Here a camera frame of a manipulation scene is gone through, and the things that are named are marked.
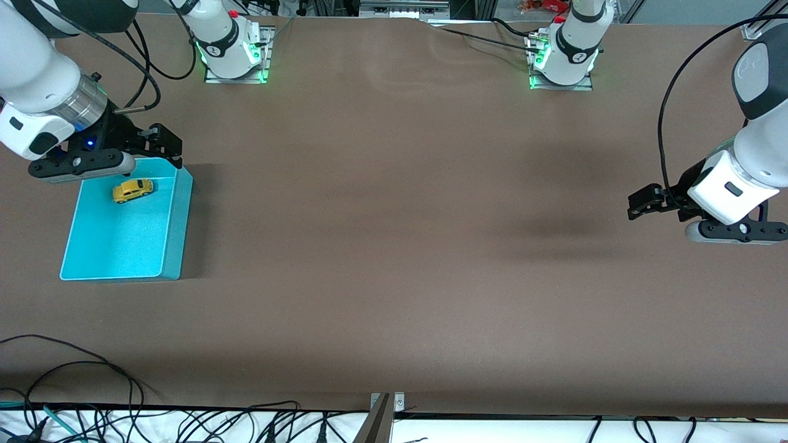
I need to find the grey metal post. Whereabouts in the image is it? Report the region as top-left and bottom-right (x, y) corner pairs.
(352, 394), (395, 443)

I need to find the silver metal bracket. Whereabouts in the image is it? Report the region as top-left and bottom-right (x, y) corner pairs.
(369, 391), (406, 414)

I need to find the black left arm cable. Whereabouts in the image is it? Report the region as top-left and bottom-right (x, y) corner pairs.
(657, 15), (788, 198)

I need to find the silver metal box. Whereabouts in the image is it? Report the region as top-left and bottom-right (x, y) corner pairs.
(359, 0), (451, 19)

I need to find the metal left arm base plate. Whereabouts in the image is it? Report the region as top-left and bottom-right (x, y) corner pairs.
(527, 31), (595, 92)

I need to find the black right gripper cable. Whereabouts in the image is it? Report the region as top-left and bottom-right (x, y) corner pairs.
(37, 9), (162, 113)

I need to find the turquoise plastic bin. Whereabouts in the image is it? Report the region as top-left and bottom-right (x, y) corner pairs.
(60, 157), (194, 282)

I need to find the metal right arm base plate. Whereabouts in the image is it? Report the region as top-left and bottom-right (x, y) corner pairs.
(204, 25), (272, 84)

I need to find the aluminium frame profile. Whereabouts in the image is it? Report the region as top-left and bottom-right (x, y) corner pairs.
(613, 0), (647, 24)

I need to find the yellow beetle toy car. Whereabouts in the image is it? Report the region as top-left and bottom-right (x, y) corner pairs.
(112, 178), (155, 204)

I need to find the teal cable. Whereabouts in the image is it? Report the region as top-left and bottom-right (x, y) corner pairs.
(0, 400), (87, 443)

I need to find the long black table cable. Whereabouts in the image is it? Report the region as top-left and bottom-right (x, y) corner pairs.
(0, 334), (146, 410)

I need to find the black base power cable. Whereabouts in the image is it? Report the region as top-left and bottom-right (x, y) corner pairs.
(422, 17), (545, 53)

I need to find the arched black table cable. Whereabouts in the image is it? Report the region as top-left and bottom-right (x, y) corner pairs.
(25, 361), (136, 407)

